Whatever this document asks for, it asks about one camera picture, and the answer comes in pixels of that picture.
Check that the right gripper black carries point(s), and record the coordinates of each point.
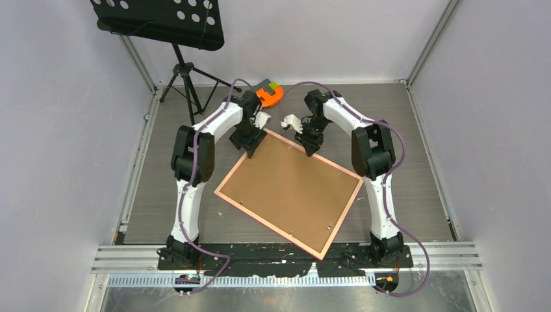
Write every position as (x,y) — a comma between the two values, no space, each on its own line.
(311,145)

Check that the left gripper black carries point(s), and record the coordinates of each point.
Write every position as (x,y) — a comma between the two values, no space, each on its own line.
(251,143)

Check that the brown cardboard backing board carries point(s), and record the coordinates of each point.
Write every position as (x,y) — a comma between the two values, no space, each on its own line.
(288,189)

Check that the pink wooden picture frame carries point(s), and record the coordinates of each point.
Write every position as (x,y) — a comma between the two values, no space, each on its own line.
(224,194)

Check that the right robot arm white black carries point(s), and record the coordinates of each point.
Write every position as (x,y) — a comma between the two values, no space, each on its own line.
(373,158)

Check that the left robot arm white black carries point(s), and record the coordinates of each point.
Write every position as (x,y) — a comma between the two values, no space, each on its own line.
(193,162)

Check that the orange tape dispenser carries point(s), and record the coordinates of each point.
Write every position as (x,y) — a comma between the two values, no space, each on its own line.
(270,99)

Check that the grey lego plate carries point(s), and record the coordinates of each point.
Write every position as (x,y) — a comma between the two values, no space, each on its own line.
(266,85)

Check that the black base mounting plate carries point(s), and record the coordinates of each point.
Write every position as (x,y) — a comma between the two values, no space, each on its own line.
(282,260)

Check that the black music stand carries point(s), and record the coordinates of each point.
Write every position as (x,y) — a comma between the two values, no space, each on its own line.
(195,24)

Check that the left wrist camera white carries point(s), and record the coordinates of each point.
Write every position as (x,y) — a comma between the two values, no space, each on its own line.
(261,119)

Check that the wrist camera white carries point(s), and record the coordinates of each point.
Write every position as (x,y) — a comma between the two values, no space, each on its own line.
(291,121)
(261,119)

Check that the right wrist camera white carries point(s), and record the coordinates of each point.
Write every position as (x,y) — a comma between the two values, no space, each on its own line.
(291,121)

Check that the aluminium rail front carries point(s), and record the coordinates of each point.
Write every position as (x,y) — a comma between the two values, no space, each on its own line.
(136,265)

